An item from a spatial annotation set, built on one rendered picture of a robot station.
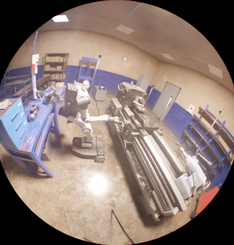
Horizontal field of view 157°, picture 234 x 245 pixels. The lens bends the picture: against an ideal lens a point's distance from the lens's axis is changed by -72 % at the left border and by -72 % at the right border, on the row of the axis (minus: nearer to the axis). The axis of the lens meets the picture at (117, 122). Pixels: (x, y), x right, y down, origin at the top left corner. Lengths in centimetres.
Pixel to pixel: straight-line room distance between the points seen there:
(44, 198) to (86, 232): 85
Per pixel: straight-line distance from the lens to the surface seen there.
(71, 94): 101
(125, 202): 175
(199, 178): 126
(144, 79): 542
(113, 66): 508
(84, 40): 509
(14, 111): 103
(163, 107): 515
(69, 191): 164
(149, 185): 155
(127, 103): 202
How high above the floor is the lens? 161
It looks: 34 degrees down
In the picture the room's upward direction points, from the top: 22 degrees clockwise
